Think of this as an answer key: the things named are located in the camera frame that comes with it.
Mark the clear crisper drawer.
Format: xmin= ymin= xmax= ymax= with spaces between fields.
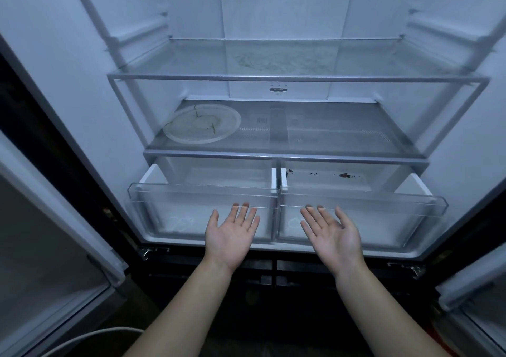
xmin=127 ymin=163 xmax=280 ymax=245
xmin=276 ymin=161 xmax=450 ymax=253

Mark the black refrigerator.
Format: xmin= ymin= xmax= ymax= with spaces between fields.
xmin=0 ymin=0 xmax=506 ymax=357

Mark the clear round plastic plate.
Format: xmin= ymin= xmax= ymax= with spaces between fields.
xmin=162 ymin=104 xmax=242 ymax=145

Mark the person's right forearm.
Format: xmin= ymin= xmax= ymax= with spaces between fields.
xmin=335 ymin=260 xmax=453 ymax=357

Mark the person's right hand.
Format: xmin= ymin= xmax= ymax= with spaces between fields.
xmin=300 ymin=205 xmax=366 ymax=278

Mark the white cable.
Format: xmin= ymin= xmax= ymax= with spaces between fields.
xmin=39 ymin=327 xmax=145 ymax=357

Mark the person's left hand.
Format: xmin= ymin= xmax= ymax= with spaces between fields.
xmin=204 ymin=202 xmax=261 ymax=276

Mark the person's left forearm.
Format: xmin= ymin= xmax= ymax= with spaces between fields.
xmin=124 ymin=257 xmax=234 ymax=357

